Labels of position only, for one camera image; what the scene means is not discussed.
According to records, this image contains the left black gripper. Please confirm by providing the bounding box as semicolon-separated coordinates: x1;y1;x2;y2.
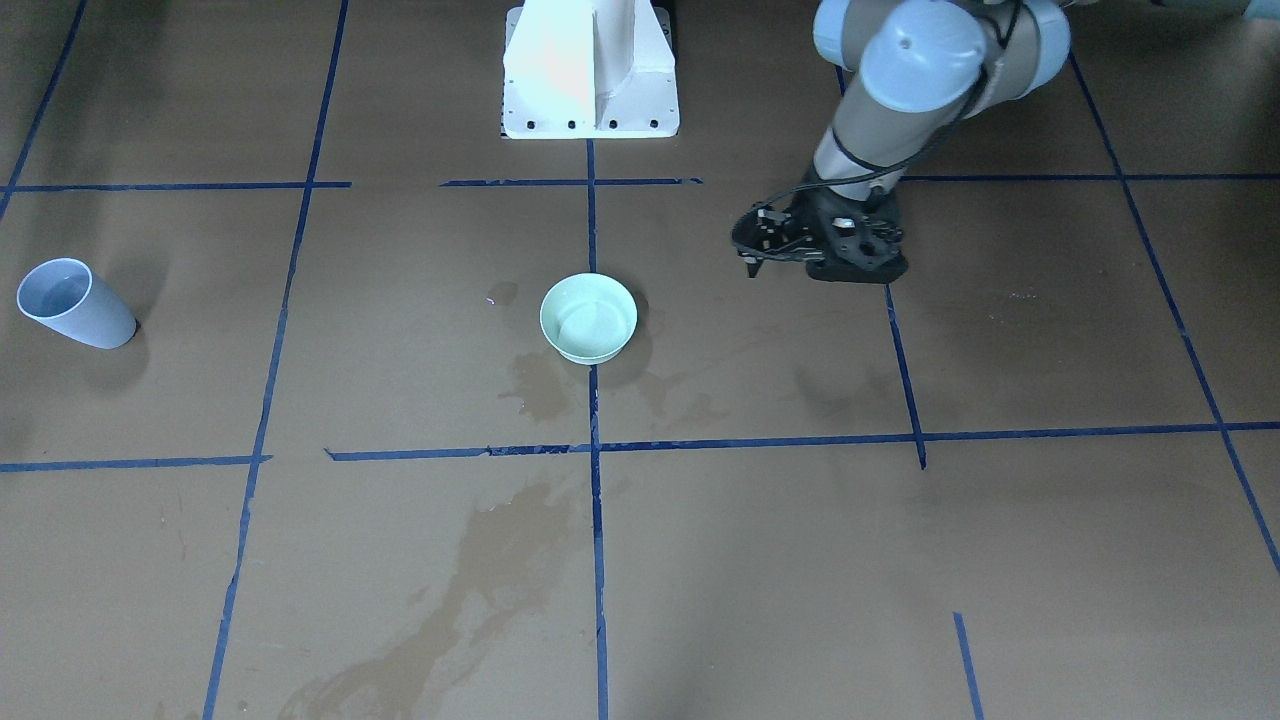
730;188;909;284

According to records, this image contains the pale green plastic bowl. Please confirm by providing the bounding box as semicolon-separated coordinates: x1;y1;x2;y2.
539;272;639;366

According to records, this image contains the light blue plastic cup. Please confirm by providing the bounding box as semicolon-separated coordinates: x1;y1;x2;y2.
15;258;140;348

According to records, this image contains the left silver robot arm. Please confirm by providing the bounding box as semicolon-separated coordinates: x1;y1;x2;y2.
730;1;1071;284

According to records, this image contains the white camera stand base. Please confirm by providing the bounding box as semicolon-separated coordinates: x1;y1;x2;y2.
500;1;681;141

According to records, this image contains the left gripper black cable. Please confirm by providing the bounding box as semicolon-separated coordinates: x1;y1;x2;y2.
755;0;1027;217

